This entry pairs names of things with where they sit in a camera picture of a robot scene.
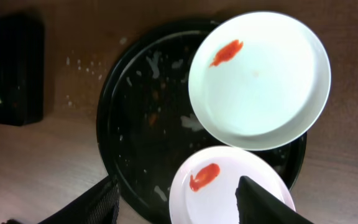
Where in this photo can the white plate top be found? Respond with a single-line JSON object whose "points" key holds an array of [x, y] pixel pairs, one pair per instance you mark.
{"points": [[259, 80]]}

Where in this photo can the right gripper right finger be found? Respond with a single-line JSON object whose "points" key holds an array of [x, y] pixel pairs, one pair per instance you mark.
{"points": [[258, 206]]}

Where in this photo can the black rectangular tray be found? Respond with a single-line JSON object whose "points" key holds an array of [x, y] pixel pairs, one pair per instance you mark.
{"points": [[21, 69]]}

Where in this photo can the round black tray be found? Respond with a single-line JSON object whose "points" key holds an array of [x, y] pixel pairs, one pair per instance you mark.
{"points": [[146, 127]]}

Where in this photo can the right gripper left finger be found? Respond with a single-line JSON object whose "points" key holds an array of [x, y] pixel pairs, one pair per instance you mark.
{"points": [[98, 205]]}

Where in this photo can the pinkish white plate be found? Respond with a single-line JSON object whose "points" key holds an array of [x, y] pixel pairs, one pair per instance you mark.
{"points": [[203, 189]]}

